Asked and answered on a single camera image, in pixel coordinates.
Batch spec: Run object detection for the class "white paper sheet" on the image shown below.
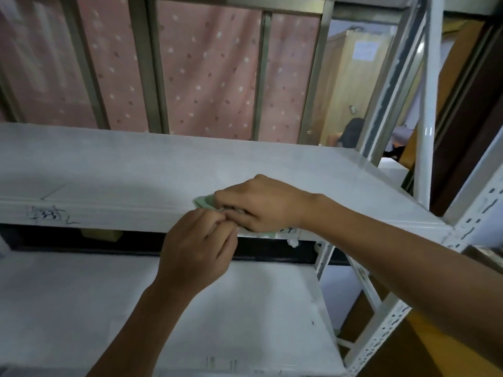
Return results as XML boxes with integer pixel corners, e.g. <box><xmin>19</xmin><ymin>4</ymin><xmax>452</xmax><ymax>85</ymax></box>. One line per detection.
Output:
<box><xmin>352</xmin><ymin>40</ymin><xmax>379</xmax><ymax>62</ymax></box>

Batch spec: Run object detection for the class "white metal shelving rack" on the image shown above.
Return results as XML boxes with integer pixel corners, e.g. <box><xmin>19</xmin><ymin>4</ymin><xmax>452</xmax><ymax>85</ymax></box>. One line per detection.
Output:
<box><xmin>0</xmin><ymin>0</ymin><xmax>503</xmax><ymax>377</ymax></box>

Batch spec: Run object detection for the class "grey metal bed frame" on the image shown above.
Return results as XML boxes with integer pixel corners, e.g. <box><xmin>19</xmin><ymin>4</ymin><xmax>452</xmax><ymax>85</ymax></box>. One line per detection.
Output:
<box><xmin>0</xmin><ymin>0</ymin><xmax>413</xmax><ymax>146</ymax></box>

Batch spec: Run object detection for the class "light green cloth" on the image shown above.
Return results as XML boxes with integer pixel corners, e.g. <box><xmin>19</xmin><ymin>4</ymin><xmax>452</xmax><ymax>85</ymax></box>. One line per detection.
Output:
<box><xmin>193</xmin><ymin>194</ymin><xmax>277</xmax><ymax>237</ymax></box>

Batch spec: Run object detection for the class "person's right forearm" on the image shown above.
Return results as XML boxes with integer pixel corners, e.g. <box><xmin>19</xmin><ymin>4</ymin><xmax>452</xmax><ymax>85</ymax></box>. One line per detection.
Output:
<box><xmin>308</xmin><ymin>193</ymin><xmax>503</xmax><ymax>371</ymax></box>

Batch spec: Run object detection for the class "pink dotted curtain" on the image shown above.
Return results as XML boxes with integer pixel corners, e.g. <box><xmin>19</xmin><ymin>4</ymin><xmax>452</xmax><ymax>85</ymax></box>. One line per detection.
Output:
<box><xmin>0</xmin><ymin>0</ymin><xmax>322</xmax><ymax>145</ymax></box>

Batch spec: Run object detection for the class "person's left hand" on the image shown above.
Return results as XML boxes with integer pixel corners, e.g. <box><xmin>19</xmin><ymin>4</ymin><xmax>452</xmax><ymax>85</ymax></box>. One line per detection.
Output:
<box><xmin>156</xmin><ymin>208</ymin><xmax>239</xmax><ymax>300</ymax></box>

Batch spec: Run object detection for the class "light wooden wardrobe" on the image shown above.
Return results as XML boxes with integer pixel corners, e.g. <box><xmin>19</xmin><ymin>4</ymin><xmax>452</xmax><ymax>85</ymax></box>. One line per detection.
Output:
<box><xmin>310</xmin><ymin>28</ymin><xmax>397</xmax><ymax>146</ymax></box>

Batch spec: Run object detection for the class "person's right hand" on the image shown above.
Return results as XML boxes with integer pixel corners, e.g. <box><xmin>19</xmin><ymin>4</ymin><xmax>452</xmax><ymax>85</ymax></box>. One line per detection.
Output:
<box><xmin>214</xmin><ymin>174</ymin><xmax>327</xmax><ymax>234</ymax></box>

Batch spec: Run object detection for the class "dark brown door frame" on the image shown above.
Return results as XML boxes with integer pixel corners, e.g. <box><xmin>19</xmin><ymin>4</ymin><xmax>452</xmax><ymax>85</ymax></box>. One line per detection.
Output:
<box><xmin>405</xmin><ymin>19</ymin><xmax>503</xmax><ymax>217</ymax></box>

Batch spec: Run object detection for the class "yellow cardboard box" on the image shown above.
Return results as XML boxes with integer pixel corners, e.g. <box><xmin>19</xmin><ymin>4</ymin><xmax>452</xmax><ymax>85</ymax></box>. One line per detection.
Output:
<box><xmin>80</xmin><ymin>228</ymin><xmax>122</xmax><ymax>243</ymax></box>

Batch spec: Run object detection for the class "person's left forearm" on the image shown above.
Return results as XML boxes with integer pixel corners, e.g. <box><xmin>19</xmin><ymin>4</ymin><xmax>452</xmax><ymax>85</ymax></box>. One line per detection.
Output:
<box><xmin>86</xmin><ymin>278</ymin><xmax>199</xmax><ymax>377</ymax></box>

